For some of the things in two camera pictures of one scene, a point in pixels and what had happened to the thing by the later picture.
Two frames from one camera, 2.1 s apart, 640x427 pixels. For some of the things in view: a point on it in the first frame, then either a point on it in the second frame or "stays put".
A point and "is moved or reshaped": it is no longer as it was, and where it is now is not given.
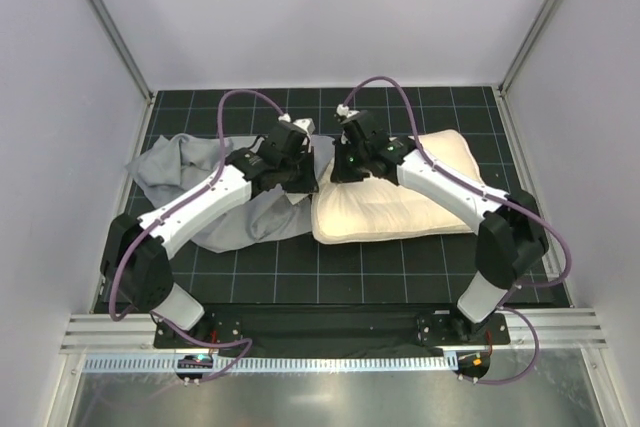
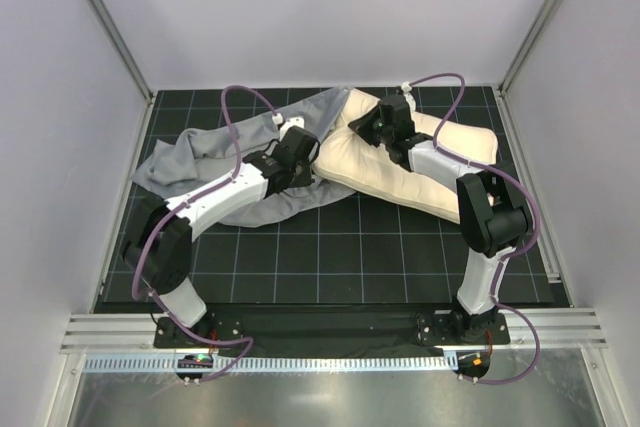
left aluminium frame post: x=108 y=21 stays put
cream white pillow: x=373 y=208 is moved or reshaped
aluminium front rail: x=574 y=329 stays put
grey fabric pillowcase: x=170 y=163 is moved or reshaped
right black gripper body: x=342 y=170 -> x=364 y=128
